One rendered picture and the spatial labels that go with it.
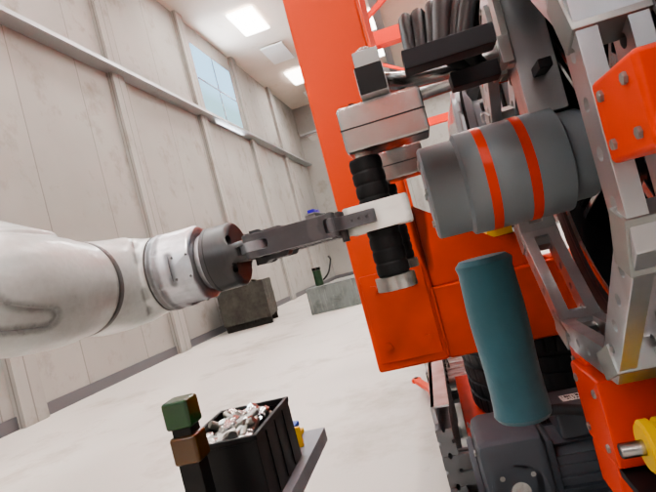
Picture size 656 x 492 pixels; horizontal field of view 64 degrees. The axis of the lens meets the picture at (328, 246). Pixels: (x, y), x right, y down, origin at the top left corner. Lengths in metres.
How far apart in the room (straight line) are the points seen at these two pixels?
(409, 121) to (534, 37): 0.27
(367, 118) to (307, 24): 0.74
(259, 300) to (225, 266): 8.26
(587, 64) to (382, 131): 0.20
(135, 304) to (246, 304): 8.28
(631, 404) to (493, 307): 0.22
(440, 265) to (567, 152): 0.56
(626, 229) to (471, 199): 0.24
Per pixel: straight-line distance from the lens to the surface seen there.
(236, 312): 8.93
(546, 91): 0.76
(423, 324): 1.19
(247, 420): 0.93
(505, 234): 3.14
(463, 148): 0.70
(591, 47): 0.52
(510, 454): 1.05
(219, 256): 0.58
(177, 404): 0.79
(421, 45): 0.56
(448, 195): 0.69
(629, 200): 0.51
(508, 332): 0.85
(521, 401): 0.87
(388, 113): 0.57
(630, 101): 0.44
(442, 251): 1.19
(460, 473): 1.40
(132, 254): 0.62
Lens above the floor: 0.80
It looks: 1 degrees up
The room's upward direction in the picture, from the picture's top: 15 degrees counter-clockwise
